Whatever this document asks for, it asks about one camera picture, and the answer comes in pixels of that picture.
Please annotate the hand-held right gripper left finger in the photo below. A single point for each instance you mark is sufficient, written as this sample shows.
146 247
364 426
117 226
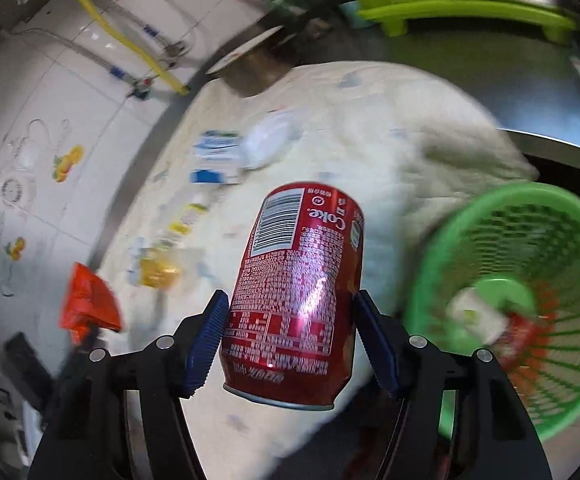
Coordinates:
204 345

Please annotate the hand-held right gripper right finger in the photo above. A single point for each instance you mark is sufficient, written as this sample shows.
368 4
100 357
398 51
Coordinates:
377 345

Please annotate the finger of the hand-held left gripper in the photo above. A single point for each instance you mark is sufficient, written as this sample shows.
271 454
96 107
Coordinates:
75 355

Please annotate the orange snack packet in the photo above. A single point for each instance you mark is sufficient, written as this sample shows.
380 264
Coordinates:
87 300

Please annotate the red soda can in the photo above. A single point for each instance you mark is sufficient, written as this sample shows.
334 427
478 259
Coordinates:
290 285

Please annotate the green plastic basket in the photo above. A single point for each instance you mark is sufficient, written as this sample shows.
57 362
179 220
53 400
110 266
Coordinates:
500 290

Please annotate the yellow packet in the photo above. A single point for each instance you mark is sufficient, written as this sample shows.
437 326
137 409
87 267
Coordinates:
157 270

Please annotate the white crumpled paper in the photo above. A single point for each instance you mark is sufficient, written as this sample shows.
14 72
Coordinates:
475 315

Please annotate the red wrapper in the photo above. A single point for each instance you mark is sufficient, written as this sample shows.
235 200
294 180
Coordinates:
520 340

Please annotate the blue white carton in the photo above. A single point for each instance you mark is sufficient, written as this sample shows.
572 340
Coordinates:
214 152

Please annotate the cream printed quilted blanket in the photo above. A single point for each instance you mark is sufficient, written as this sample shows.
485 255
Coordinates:
370 135

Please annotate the metal valve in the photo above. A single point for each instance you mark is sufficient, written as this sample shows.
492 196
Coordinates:
174 54
139 87

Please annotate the steel sink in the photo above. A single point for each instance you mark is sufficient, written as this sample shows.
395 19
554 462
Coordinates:
570 155

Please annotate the green dish rack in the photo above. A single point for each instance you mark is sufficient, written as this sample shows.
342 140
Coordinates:
395 15

